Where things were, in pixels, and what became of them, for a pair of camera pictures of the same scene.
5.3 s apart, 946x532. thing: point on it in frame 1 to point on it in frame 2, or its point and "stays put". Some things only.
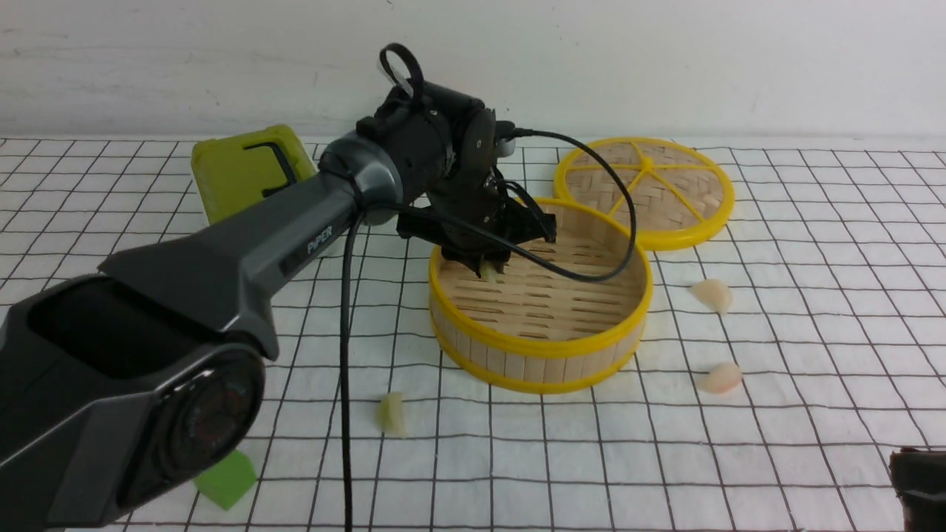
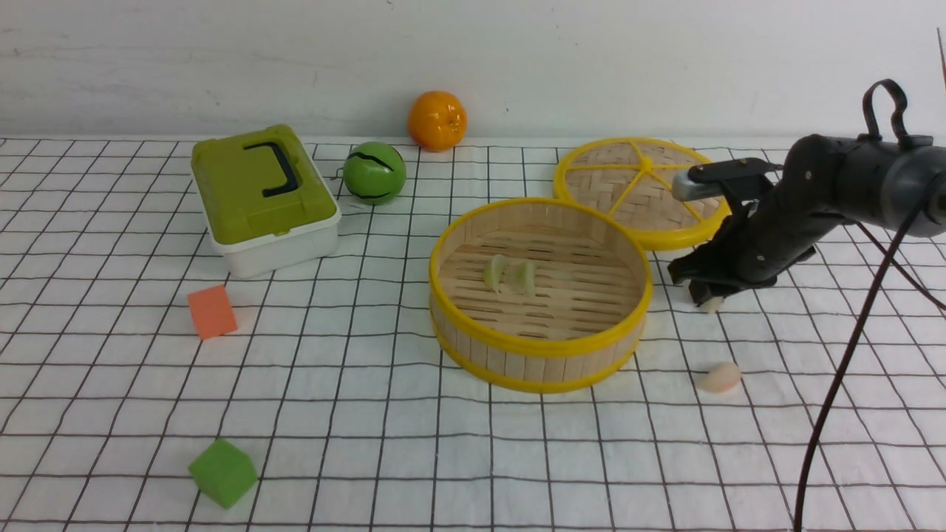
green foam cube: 225,482 stays put
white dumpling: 720,379 stays put
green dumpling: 390,414 to 524,277
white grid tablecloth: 790,355 stays put
